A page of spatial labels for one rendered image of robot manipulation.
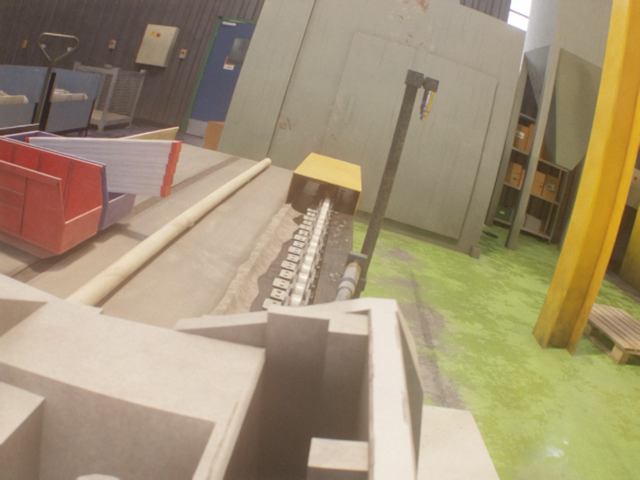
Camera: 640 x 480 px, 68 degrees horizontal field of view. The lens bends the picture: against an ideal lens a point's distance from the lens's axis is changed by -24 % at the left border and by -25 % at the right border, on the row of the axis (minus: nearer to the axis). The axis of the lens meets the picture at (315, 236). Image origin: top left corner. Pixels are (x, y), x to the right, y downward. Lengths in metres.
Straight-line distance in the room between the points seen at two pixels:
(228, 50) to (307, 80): 3.89
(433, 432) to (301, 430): 0.32
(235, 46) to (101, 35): 2.70
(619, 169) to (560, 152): 4.27
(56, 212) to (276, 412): 0.66
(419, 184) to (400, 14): 1.81
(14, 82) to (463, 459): 6.04
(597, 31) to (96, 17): 8.56
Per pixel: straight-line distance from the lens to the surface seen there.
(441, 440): 0.65
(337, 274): 1.23
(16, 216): 1.01
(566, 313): 4.08
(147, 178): 1.20
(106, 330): 0.35
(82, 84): 7.60
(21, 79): 6.26
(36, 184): 0.96
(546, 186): 9.62
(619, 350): 4.36
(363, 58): 5.87
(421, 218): 5.98
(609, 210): 4.03
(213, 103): 9.65
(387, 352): 0.28
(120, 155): 1.22
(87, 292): 0.82
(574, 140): 8.22
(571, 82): 7.90
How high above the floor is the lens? 1.11
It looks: 13 degrees down
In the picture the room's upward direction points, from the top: 16 degrees clockwise
